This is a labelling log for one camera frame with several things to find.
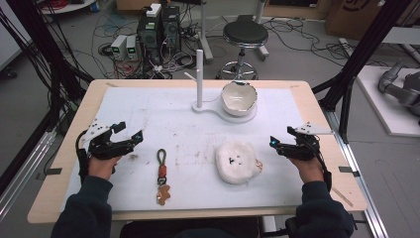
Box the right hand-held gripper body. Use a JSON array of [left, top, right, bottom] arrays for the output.
[[278, 121, 335, 163]]

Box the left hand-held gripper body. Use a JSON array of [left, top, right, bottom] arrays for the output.
[[78, 119, 135, 162]]

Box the person's left hand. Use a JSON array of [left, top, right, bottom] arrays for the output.
[[87, 154, 123, 181]]

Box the person's right hand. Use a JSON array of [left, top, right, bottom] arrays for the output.
[[288, 156, 327, 184]]

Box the white plush pouch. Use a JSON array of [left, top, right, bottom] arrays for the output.
[[214, 141, 264, 185]]

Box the white table mat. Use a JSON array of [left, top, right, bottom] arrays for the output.
[[58, 86, 310, 213]]

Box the white ceramic bowl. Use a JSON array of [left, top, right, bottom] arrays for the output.
[[220, 80, 259, 118]]

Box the grey power supply unit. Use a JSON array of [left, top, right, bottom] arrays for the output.
[[110, 34, 129, 61], [125, 35, 140, 61]]

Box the white platform board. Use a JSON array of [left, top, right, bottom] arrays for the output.
[[356, 64, 420, 138]]

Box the white stand with pole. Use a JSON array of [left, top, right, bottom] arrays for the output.
[[183, 49, 259, 125]]

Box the black computer tower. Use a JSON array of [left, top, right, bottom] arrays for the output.
[[136, 13, 163, 65], [160, 5, 182, 52]]

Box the white metal stand leg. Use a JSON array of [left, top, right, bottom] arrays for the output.
[[255, 0, 270, 61], [197, 0, 215, 64]]

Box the black round stool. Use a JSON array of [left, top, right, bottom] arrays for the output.
[[216, 20, 270, 80]]

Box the white box device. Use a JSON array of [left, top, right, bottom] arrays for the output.
[[145, 2, 162, 19]]

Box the brown cardboard box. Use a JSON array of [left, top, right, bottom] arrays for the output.
[[324, 0, 420, 42]]

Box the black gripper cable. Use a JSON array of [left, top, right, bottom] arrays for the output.
[[315, 144, 333, 193], [75, 130, 91, 184]]

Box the keychain with orange charm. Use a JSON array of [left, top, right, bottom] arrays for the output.
[[155, 148, 172, 206]]

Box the aluminium rail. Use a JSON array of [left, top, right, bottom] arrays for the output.
[[0, 128, 57, 221], [324, 108, 391, 238]]

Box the black frame post with cables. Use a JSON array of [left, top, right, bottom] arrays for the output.
[[0, 0, 95, 133]]

